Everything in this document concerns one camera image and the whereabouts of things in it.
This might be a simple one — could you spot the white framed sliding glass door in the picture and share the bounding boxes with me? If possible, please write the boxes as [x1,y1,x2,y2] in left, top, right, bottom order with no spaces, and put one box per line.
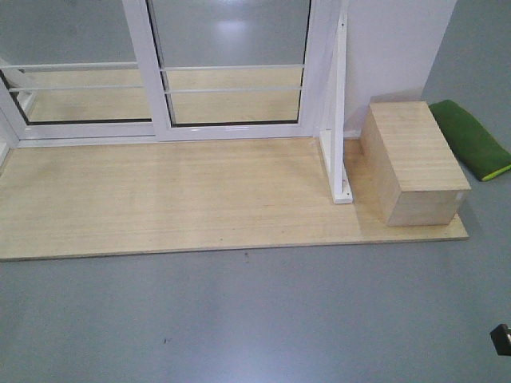
[122,1,314,141]

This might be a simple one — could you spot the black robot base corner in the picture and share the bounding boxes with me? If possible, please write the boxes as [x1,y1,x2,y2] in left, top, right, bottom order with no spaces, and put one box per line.
[490,323,511,356]

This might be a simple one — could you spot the white fixed glass door panel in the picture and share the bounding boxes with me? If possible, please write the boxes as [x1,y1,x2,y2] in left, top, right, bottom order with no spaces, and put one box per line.
[1,1,154,140]

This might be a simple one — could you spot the white bottom door track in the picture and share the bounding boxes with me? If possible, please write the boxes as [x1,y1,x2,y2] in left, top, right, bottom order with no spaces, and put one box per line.
[16,136,319,149]

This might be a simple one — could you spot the white triangular support brace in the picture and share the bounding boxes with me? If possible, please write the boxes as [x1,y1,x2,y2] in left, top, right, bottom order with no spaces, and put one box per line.
[319,10,353,204]

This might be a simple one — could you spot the light wooden platform board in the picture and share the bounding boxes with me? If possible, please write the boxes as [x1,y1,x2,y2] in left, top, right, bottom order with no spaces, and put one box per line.
[1,139,467,261]

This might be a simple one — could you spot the light wooden box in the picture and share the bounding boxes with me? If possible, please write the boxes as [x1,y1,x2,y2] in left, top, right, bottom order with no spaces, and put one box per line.
[361,101,470,227]

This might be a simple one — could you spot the green sandbag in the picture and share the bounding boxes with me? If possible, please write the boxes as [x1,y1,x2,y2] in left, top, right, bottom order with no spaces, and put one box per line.
[429,100,510,182]

